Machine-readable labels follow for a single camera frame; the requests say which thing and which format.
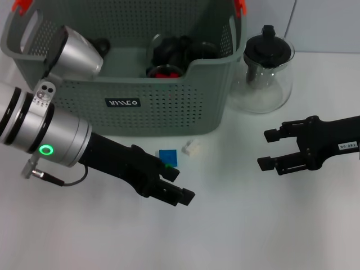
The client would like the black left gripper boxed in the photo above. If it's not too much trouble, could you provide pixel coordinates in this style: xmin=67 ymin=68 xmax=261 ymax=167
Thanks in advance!
xmin=80 ymin=132 xmax=196 ymax=208

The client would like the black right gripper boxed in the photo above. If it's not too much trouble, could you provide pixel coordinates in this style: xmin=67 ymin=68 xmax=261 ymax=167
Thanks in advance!
xmin=257 ymin=114 xmax=360 ymax=176

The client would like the blue square brick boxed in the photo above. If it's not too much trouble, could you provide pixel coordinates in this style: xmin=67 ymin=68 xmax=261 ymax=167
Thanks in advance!
xmin=159 ymin=148 xmax=178 ymax=167

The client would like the white toy brick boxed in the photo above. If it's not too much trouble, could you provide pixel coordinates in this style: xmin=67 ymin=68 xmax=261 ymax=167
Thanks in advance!
xmin=181 ymin=138 xmax=202 ymax=156

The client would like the grey-green perforated storage bin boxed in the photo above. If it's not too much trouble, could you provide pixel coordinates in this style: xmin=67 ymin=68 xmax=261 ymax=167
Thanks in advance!
xmin=0 ymin=0 xmax=250 ymax=138

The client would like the clear glass teapot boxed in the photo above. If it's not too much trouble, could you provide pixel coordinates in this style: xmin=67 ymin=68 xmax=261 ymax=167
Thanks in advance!
xmin=227 ymin=24 xmax=296 ymax=114

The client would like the black glass teapot lid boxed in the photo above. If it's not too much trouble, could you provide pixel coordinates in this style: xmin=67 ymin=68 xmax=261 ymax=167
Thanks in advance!
xmin=243 ymin=24 xmax=293 ymax=88

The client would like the black clay teapot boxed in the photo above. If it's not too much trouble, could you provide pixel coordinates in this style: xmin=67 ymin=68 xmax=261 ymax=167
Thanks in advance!
xmin=85 ymin=38 xmax=111 ymax=59

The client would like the left arm cable with plug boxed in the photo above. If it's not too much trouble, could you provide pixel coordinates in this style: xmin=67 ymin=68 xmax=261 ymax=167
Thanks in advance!
xmin=21 ymin=157 xmax=89 ymax=187

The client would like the orange bin handle clip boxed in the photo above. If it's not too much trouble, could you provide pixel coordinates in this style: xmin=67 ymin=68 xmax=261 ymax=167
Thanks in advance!
xmin=12 ymin=0 xmax=34 ymax=15
xmin=234 ymin=0 xmax=249 ymax=17

